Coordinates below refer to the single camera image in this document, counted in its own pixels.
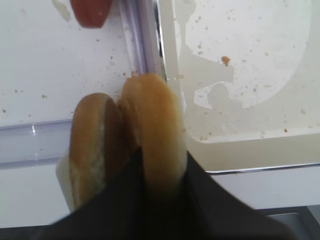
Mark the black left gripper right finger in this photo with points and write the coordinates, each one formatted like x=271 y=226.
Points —
x=210 y=212

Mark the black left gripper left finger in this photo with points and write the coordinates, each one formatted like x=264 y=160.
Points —
x=116 y=213

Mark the bun slice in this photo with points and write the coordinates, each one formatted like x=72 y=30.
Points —
x=154 y=123
x=98 y=150

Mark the metal baking tray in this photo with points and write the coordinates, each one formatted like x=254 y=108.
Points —
x=248 y=76

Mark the clear rail lower left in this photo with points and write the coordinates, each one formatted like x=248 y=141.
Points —
x=33 y=144

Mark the left clear vertical rail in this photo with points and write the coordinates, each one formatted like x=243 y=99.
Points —
x=141 y=23

